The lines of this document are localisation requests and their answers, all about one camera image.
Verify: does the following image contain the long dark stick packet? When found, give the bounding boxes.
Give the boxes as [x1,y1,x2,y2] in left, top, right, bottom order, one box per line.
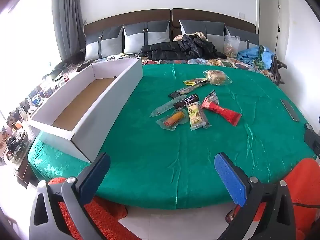
[168,84,204,98]

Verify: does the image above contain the yellow label snack packet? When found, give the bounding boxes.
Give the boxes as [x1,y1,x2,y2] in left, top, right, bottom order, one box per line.
[183,78,209,87]

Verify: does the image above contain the black puffer jacket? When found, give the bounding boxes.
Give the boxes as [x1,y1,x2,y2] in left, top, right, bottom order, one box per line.
[138,34,227,61]

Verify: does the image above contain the yellow green cake packet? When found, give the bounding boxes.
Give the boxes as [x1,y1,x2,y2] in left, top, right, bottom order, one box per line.
[186,104,210,131]

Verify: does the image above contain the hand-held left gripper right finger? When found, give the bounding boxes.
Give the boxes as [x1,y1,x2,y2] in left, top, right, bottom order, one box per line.
[214,152,297,240]

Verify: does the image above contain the clear long sausage packet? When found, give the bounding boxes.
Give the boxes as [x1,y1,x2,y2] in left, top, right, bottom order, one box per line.
[150,97,187,117]

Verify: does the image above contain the grey curtain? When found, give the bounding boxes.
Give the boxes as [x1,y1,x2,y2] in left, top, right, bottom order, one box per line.
[54,0,85,60]

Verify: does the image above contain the grey white pillow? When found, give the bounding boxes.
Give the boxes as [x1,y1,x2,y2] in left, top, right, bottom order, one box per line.
[179,19,225,45]
[224,25,259,52]
[85,25,124,60]
[123,20,171,54]

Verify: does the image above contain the grey smartphone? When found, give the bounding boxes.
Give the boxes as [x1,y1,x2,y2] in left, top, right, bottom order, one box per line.
[280,99,300,122]

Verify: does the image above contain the green yellow patterned cloth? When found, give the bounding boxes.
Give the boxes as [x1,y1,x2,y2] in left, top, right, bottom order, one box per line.
[256,45,268,69]

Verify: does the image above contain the bread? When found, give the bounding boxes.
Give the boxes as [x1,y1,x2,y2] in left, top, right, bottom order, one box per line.
[202,69,232,86]

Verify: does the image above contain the black chocolate bar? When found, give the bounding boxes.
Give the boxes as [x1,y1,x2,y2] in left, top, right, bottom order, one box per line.
[174,94,200,109]

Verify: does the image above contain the clear plastic bag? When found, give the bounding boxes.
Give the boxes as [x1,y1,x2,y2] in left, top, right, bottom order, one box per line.
[223,35,241,58]

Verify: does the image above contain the white door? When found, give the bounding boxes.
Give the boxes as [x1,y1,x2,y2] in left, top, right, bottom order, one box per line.
[257,0,288,55]

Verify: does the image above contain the blue cloth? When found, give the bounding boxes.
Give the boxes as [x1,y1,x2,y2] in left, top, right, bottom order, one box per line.
[237,45,275,70]

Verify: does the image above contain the dark brown bag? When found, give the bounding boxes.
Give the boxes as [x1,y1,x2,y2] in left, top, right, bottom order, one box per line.
[271,56,288,87]

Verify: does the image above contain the person's orange fleece trousers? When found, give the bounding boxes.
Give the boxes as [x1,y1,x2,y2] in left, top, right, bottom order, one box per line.
[47,158,320,240]

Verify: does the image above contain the beige cloth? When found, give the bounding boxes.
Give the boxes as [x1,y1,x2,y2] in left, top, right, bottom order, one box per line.
[172,31,208,42]

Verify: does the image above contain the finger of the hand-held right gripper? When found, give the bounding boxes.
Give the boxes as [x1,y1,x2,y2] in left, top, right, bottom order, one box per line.
[304,123,320,159]

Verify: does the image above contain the orange sausage packet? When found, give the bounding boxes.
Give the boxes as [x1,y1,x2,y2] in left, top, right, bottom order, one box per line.
[155,110,187,130]

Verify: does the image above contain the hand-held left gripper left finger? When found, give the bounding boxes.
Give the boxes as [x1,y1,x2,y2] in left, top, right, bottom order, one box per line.
[29,152,112,240]

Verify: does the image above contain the cluttered shelf of small items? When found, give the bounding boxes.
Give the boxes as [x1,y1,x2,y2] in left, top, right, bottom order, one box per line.
[0,62,75,180]

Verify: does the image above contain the red snack packet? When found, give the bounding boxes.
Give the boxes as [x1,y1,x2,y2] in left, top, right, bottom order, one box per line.
[201,90,242,127]

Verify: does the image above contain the white cardboard box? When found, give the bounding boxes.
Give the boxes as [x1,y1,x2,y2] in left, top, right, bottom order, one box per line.
[26,57,143,164]

